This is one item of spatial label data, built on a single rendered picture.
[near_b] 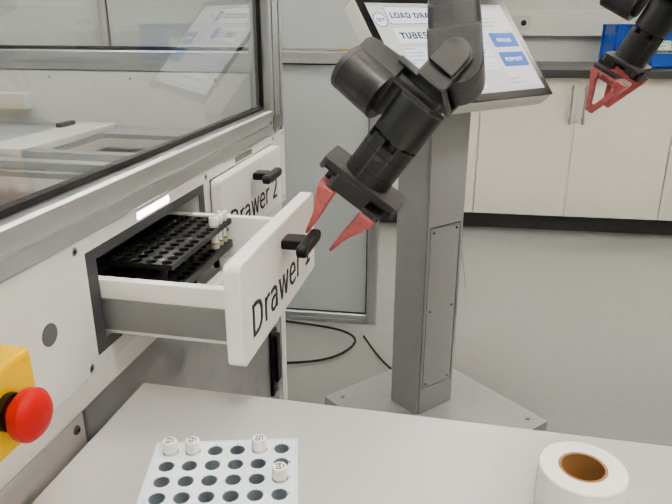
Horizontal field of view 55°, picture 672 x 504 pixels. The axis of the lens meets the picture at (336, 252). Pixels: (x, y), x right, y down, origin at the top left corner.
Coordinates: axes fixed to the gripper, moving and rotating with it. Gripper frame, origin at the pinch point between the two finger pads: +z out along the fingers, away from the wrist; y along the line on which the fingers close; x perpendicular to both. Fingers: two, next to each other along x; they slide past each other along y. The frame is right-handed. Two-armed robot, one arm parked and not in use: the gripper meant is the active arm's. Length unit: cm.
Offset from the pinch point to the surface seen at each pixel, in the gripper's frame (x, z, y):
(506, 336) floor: -158, 57, -80
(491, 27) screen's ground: -113, -27, -2
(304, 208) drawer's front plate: -5.7, 1.1, 4.0
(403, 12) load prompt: -93, -18, 17
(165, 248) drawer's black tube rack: 7.7, 9.9, 13.5
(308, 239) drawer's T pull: 4.6, -0.5, 1.0
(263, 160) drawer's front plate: -32.1, 9.7, 15.8
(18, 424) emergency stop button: 38.8, 8.6, 9.0
